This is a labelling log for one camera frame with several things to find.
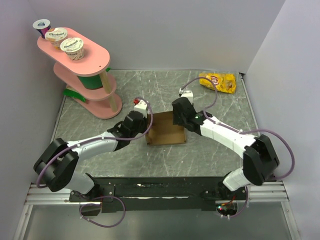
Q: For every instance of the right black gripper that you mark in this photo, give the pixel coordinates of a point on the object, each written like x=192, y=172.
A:
x=176, y=120

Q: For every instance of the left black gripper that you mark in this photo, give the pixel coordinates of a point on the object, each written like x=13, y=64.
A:
x=146, y=124

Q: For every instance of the brown cardboard box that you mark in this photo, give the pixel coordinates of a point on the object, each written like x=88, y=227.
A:
x=164, y=132

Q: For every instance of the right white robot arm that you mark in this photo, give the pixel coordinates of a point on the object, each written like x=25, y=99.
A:
x=257, y=152

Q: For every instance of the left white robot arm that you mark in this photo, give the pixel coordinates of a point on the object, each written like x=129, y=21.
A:
x=56, y=167

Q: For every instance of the yellow chips bag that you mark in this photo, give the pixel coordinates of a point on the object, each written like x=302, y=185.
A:
x=224, y=82

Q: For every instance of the pink tiered shelf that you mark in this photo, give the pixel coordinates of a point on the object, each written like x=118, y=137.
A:
x=103, y=102

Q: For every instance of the white Chobani yogurt cup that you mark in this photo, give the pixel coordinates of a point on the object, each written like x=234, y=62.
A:
x=73, y=47

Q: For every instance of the orange Chobani yogurt cup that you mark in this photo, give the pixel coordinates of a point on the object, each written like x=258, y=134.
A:
x=56, y=36

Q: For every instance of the purple yogurt cup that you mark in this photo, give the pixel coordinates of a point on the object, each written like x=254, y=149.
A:
x=42, y=26

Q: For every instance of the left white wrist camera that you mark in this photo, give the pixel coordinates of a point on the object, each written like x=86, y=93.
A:
x=141, y=106

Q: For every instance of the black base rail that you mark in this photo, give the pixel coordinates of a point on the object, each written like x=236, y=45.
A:
x=160, y=193

